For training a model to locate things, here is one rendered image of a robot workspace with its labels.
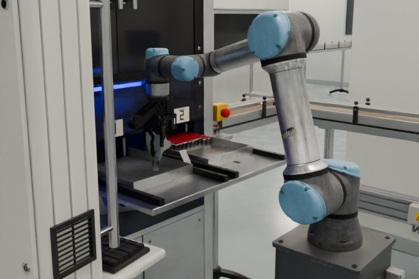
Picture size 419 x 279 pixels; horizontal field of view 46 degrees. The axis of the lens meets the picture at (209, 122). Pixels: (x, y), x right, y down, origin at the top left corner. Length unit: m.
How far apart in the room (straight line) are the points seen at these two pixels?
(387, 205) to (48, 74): 1.99
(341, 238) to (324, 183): 0.21
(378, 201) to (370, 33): 1.06
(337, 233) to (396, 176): 1.85
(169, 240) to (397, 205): 1.14
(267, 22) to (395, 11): 1.93
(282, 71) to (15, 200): 0.67
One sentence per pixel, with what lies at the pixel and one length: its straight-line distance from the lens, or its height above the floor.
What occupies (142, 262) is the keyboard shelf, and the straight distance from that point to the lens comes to 1.30.
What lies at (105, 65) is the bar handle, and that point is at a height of 1.30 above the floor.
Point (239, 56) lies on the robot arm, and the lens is 1.50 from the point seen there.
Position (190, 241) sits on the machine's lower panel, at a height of 0.46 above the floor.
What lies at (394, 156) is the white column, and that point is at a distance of 3.20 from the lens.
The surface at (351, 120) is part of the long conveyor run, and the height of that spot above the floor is 0.90.
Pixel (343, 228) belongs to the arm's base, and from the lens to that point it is 1.41.
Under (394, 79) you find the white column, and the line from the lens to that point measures 3.12.
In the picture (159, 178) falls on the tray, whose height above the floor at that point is 0.90.
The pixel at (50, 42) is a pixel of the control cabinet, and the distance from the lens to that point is 0.97.
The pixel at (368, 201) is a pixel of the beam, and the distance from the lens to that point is 2.66.
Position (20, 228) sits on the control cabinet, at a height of 1.01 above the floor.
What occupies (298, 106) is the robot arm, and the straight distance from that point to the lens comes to 1.25.
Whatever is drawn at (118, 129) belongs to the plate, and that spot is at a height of 1.02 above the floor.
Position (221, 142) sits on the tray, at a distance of 2.05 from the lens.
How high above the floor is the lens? 1.40
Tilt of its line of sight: 12 degrees down
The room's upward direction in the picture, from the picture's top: straight up
